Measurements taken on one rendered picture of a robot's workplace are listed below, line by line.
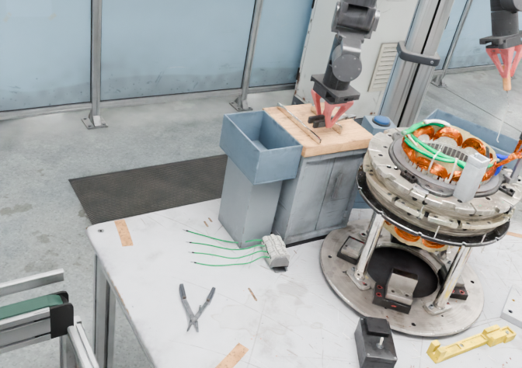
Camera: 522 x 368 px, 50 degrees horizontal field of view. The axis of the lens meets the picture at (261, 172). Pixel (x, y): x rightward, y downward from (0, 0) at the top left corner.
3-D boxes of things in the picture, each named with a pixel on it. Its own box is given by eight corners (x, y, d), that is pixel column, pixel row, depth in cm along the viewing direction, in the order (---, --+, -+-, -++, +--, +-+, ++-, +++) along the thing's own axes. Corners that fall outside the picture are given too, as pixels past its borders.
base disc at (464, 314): (404, 362, 108) (405, 360, 108) (287, 242, 133) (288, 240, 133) (516, 301, 129) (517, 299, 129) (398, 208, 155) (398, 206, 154)
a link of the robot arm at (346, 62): (380, 7, 110) (337, -2, 110) (384, 26, 101) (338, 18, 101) (363, 62, 117) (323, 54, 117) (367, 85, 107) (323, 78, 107)
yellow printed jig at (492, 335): (437, 366, 110) (443, 355, 109) (425, 352, 113) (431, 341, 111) (513, 340, 120) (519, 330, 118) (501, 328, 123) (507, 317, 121)
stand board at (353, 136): (304, 157, 119) (306, 147, 118) (260, 116, 132) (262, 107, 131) (374, 147, 129) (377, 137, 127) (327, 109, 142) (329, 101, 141)
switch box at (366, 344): (360, 372, 106) (367, 352, 103) (353, 332, 114) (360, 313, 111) (391, 376, 106) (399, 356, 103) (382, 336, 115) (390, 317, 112)
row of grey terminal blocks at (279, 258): (290, 272, 126) (293, 258, 124) (269, 272, 125) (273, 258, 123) (276, 243, 134) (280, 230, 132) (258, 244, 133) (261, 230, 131)
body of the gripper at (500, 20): (533, 37, 127) (532, 5, 125) (500, 46, 123) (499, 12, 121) (510, 38, 133) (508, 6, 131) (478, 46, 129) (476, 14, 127)
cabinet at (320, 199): (281, 249, 133) (304, 157, 119) (245, 205, 146) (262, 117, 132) (345, 234, 142) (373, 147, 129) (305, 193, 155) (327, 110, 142)
